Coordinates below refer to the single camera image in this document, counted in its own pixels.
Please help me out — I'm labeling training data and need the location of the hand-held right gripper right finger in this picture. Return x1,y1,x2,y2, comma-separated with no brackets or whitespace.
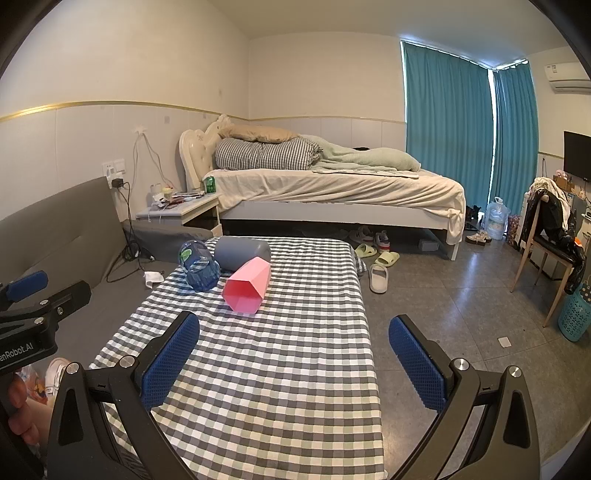
388,315,542,480

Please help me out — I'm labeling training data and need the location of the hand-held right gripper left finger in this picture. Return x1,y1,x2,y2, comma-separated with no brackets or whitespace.
45,311,204,480

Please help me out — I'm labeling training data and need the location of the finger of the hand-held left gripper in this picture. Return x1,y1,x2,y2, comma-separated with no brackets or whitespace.
0,280,92,324
0,271,49,309

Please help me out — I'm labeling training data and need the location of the pink cup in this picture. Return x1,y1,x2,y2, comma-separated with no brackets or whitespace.
222,257,272,318

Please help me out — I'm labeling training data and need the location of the grey cup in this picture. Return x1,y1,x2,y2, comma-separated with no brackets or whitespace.
213,236,271,272

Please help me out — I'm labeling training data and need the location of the person's left hand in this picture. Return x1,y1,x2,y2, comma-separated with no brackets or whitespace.
7,375,44,448

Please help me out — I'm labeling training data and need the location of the white shoe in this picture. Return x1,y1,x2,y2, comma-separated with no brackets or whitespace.
45,359,71,398

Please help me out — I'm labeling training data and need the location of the grey upholstered panel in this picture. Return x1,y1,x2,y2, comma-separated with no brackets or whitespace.
0,176,139,326

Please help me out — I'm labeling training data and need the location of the white slipper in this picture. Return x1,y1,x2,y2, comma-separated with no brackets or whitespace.
369,264,390,294

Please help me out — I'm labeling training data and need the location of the grey checked cloth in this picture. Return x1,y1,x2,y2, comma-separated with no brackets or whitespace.
88,237,376,480

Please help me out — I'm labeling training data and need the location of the white nightstand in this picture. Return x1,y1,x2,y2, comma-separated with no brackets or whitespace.
135,191,223,239

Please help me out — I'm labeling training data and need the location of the clear water jug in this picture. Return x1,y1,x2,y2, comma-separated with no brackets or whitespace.
485,197,511,240

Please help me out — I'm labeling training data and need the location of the teal laundry basket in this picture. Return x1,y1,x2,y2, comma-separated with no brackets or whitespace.
558,281,591,343

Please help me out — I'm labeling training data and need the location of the white bed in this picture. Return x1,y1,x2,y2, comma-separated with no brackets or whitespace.
179,115,466,262

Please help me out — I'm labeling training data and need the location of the wooden chair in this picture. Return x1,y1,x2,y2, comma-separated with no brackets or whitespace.
510,189,583,328

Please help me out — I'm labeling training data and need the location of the beige bed sheet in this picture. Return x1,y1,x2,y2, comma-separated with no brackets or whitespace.
203,167,466,232

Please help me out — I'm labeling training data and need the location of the black jacket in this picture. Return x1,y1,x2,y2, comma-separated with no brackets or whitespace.
524,187,588,296

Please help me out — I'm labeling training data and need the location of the pale green blanket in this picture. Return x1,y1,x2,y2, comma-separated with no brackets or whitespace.
299,135,422,179

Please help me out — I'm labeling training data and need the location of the striped quilt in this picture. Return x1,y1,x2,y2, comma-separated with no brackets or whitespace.
213,137,323,171

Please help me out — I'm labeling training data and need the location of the wide teal curtain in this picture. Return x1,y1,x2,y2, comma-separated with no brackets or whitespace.
401,41,498,211

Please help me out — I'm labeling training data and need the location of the narrow teal curtain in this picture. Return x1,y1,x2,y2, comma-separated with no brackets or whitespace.
491,60,540,216

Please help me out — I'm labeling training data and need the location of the tan pillow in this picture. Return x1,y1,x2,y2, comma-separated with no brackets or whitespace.
218,124,301,143

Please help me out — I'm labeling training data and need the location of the black television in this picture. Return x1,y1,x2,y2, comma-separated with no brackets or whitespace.
563,130,591,180

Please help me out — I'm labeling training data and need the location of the white air conditioner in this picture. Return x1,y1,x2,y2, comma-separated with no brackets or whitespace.
544,61,591,92

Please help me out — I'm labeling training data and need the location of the black cable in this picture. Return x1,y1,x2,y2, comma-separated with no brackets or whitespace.
106,184,155,284

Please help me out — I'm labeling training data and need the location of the white cable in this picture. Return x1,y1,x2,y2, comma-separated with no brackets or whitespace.
134,133,172,191

